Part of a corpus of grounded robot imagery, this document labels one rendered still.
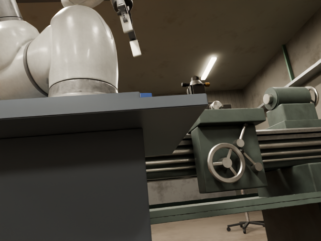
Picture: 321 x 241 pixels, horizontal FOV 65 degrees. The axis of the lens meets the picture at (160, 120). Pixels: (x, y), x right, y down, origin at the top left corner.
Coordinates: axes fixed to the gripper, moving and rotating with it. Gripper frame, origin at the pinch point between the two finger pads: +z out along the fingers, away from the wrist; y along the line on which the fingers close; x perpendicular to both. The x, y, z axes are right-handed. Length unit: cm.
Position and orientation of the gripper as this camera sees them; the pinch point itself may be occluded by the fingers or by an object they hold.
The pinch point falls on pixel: (132, 42)
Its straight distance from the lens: 91.0
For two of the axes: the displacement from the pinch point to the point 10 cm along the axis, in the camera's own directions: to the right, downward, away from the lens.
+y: -1.3, -3.3, -9.4
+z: 2.5, 9.0, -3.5
